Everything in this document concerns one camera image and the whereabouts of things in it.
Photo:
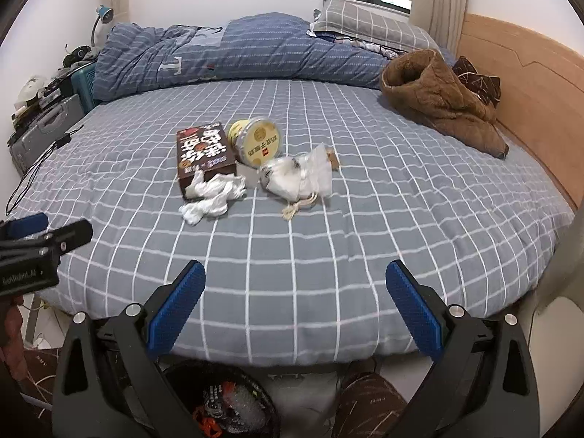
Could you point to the wooden headboard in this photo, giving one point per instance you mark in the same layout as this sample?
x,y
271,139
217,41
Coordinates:
x,y
538,100

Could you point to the person's leg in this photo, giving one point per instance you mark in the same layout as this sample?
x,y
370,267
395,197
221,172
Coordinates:
x,y
41,374
365,406

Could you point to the bed with checked grey sheet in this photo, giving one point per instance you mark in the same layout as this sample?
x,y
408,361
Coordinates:
x,y
319,260

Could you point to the person's left hand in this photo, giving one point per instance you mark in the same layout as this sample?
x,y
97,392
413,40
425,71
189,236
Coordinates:
x,y
11,333

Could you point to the yellow lidded cup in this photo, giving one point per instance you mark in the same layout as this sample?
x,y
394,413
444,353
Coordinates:
x,y
260,139

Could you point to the blue desk lamp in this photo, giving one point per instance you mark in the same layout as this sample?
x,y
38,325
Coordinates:
x,y
104,13

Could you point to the round bin with black bag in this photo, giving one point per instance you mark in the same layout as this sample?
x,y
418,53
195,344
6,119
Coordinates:
x,y
180,381

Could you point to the brown cardboard box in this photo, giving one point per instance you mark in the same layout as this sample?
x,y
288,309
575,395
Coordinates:
x,y
205,150

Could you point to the grey plastic case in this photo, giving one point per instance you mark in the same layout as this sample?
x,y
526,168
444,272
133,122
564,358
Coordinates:
x,y
45,123

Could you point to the teal plastic crate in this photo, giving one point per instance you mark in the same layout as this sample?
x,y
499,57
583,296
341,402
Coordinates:
x,y
84,86

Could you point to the person's right leg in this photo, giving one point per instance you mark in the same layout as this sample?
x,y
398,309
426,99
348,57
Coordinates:
x,y
365,406

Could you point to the clear plastic bag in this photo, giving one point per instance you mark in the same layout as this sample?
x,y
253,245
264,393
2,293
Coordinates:
x,y
292,178

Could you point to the brown patterned garment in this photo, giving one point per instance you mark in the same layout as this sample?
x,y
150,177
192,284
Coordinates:
x,y
479,80

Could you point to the black red snack wrapper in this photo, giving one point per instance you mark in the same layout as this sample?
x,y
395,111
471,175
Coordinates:
x,y
214,408

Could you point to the brown fleece jacket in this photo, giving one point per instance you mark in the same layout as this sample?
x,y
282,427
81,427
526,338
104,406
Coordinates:
x,y
438,96

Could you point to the crumpled white tissue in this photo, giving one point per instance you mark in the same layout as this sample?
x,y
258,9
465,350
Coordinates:
x,y
210,196

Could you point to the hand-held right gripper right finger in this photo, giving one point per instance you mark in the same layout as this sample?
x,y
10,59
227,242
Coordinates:
x,y
415,310

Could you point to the small brown wrapper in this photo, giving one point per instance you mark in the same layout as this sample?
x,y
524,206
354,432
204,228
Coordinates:
x,y
334,159

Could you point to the white round object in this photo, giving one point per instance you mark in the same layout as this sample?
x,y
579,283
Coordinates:
x,y
31,91

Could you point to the clear crumpled plastic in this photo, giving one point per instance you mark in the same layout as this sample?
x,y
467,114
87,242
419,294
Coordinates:
x,y
248,404

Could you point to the person's left leg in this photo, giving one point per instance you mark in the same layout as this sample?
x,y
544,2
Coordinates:
x,y
41,374

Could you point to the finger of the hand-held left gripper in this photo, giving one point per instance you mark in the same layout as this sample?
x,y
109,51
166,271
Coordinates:
x,y
68,236
25,226

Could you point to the black device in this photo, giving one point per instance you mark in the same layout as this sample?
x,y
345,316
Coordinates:
x,y
80,54

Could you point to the grey checked pillow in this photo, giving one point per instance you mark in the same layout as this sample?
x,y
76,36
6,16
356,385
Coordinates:
x,y
365,20

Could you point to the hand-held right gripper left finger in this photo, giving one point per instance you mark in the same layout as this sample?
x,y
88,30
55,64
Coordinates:
x,y
175,305

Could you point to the blue striped quilt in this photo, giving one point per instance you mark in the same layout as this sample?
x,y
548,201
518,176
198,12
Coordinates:
x,y
273,50

